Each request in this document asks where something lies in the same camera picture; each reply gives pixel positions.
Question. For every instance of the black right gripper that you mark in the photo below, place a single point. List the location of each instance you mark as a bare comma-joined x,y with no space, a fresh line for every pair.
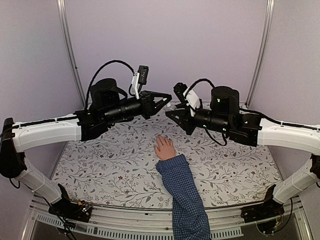
184,123

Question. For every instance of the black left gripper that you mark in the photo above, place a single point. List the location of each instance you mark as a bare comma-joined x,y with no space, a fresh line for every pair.
148,103

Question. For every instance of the clear nail polish bottle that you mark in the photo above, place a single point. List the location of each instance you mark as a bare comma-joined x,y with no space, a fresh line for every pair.
170,107

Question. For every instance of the blue checkered sleeve forearm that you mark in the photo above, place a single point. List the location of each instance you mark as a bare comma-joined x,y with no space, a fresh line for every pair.
189,218

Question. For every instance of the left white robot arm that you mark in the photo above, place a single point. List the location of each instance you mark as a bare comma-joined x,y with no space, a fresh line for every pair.
110,105

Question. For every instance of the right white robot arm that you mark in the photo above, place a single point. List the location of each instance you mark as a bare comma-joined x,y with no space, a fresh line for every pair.
250,128

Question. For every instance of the person's bare hand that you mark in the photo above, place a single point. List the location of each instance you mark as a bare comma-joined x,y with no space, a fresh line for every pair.
164,148

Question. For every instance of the floral patterned table mat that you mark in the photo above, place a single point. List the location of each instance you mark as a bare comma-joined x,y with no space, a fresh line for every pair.
125,166

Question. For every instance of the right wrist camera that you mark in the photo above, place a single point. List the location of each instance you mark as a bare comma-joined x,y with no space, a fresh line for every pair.
186,94

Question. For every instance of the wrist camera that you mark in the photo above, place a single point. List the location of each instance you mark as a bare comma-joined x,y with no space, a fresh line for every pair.
186,94
139,79

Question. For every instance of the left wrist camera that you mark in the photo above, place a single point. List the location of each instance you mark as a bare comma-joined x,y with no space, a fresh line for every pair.
139,79

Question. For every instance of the front aluminium rail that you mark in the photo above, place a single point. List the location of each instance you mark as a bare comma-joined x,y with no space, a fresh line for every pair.
123,223

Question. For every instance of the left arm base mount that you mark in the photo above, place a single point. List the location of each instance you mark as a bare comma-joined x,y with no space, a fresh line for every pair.
65,208

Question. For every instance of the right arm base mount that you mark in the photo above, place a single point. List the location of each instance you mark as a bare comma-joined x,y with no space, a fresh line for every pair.
267,209

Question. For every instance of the left aluminium frame post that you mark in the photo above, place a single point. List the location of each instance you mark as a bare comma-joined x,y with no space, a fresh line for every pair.
61,7

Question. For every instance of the aluminium frame post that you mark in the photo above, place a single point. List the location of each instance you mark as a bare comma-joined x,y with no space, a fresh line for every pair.
267,25
61,7

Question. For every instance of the right aluminium frame post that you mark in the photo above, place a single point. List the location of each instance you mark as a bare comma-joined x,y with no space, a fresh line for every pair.
267,25

